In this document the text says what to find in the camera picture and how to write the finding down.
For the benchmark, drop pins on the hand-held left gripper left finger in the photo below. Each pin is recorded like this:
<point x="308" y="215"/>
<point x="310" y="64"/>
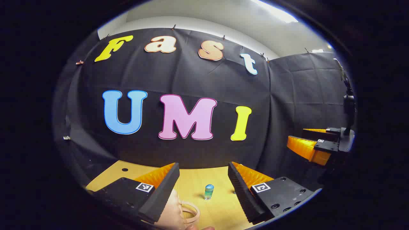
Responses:
<point x="164" y="191"/>

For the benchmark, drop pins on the small blue green bottle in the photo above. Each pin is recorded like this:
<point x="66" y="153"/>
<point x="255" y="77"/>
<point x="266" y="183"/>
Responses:
<point x="209" y="192"/>

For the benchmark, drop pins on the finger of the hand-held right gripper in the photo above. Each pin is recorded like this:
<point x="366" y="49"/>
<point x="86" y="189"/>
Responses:
<point x="319" y="135"/>
<point x="303" y="148"/>

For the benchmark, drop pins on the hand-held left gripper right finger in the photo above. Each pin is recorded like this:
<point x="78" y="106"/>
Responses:
<point x="241" y="191"/>

